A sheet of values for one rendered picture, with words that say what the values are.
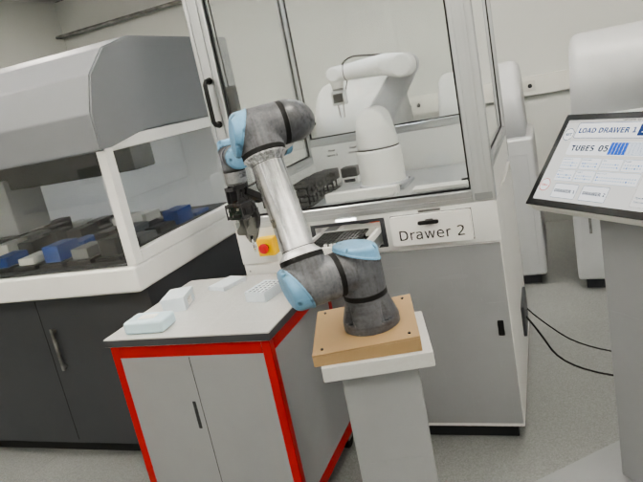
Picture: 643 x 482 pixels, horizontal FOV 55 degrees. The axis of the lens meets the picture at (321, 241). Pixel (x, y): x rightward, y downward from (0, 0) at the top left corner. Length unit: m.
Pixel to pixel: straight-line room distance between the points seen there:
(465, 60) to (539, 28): 3.16
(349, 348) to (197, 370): 0.68
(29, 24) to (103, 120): 4.67
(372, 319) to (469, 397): 0.99
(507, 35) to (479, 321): 3.33
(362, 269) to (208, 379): 0.75
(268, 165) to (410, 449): 0.83
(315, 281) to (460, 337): 0.99
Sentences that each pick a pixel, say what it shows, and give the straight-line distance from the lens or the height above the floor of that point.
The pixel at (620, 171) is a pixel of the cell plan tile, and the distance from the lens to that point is 1.85.
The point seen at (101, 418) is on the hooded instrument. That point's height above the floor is 0.20.
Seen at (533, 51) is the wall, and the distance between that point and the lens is 5.30.
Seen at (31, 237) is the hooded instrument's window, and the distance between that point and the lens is 2.79.
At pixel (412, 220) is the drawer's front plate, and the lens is 2.24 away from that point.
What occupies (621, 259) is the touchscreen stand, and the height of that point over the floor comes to 0.79.
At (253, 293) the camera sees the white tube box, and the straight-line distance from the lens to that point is 2.16.
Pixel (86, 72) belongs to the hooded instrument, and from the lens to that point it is 2.51.
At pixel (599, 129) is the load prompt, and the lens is 1.99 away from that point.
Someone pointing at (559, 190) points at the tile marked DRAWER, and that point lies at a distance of 1.96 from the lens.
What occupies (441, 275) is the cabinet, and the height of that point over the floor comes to 0.69.
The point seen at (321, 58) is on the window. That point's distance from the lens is 2.28.
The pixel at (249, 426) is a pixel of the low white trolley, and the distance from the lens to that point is 2.10.
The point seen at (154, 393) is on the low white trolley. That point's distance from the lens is 2.22.
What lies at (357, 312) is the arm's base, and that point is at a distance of 1.59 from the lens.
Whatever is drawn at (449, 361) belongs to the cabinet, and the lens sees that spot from 2.44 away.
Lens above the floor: 1.43
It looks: 14 degrees down
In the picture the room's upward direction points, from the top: 11 degrees counter-clockwise
